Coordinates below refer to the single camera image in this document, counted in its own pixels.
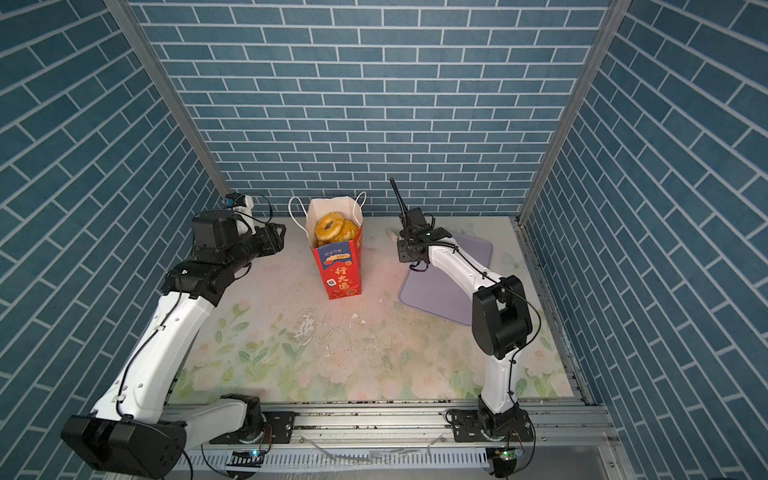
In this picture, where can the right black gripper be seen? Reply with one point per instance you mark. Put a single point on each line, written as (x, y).
(402, 256)

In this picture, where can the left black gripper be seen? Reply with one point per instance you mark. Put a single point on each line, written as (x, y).
(268, 238)

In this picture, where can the long seeded bread loaf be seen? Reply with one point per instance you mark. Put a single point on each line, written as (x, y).
(348, 232)

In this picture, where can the red white paper bag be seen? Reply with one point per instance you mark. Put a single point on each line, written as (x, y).
(340, 263)

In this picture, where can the ring donut bread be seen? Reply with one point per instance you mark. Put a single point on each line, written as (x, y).
(329, 226)

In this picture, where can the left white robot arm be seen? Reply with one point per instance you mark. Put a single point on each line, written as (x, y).
(128, 431)

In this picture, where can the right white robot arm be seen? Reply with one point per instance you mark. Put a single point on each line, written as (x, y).
(501, 324)

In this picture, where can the lavender plastic tray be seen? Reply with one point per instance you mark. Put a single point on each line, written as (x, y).
(432, 291)

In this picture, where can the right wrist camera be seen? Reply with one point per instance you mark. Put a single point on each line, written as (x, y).
(414, 219)

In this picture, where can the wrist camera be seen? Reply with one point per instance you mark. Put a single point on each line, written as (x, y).
(414, 219)
(219, 229)

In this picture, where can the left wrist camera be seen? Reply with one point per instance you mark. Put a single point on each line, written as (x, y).
(219, 229)

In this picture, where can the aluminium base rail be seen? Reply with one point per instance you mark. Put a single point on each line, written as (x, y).
(558, 438)

